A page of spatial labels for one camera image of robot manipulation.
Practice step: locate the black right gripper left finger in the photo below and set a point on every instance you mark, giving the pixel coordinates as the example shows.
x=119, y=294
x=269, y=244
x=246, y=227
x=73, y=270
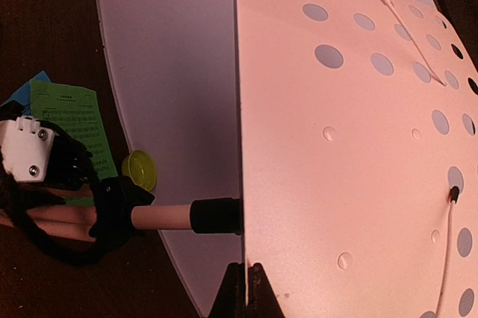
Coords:
x=230, y=301

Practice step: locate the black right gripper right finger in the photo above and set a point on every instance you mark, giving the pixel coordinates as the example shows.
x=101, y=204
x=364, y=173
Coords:
x=262, y=301

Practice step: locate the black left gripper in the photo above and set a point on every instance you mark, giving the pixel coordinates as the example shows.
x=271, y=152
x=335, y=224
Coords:
x=70, y=166

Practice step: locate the green sheet music paper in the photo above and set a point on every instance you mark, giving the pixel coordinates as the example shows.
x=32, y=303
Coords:
x=75, y=110

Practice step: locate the pink music stand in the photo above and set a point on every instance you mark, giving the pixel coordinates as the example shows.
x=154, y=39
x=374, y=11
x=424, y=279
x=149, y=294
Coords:
x=347, y=126

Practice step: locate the yellow-green bowl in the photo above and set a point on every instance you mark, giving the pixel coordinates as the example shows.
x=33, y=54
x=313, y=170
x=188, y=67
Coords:
x=140, y=168

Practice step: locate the blue sheet music paper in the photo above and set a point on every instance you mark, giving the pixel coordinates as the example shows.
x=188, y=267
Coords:
x=23, y=94

